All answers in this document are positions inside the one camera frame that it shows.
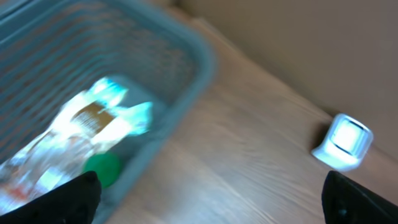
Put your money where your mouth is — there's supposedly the green lid jar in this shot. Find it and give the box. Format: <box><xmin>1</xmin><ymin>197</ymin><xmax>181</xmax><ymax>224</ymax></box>
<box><xmin>82</xmin><ymin>152</ymin><xmax>122</xmax><ymax>189</ymax></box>

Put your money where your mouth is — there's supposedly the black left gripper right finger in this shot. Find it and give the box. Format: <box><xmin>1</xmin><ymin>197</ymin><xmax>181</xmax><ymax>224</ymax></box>
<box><xmin>322</xmin><ymin>170</ymin><xmax>397</xmax><ymax>224</ymax></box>

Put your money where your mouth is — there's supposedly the brown clear snack bag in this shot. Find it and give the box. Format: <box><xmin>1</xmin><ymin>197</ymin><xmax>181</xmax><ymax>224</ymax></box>
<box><xmin>1</xmin><ymin>91</ymin><xmax>131</xmax><ymax>214</ymax></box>

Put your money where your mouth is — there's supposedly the grey plastic mesh basket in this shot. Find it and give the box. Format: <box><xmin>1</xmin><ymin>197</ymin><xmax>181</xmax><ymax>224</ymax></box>
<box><xmin>1</xmin><ymin>0</ymin><xmax>216</xmax><ymax>223</ymax></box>

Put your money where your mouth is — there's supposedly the small teal gum pack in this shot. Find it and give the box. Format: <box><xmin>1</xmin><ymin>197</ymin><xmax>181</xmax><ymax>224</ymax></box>
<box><xmin>88</xmin><ymin>77</ymin><xmax>128</xmax><ymax>108</ymax></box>

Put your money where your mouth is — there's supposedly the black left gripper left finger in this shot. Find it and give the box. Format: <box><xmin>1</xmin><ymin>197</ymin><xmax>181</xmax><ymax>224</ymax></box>
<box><xmin>1</xmin><ymin>171</ymin><xmax>102</xmax><ymax>224</ymax></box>

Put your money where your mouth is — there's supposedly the teal tissue pack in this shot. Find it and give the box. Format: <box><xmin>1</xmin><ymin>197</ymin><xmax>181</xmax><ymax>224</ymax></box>
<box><xmin>116</xmin><ymin>101</ymin><xmax>153</xmax><ymax>136</ymax></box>

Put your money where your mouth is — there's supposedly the white barcode scanner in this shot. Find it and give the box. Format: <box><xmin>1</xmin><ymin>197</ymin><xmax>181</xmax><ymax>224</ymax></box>
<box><xmin>311</xmin><ymin>113</ymin><xmax>374</xmax><ymax>172</ymax></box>

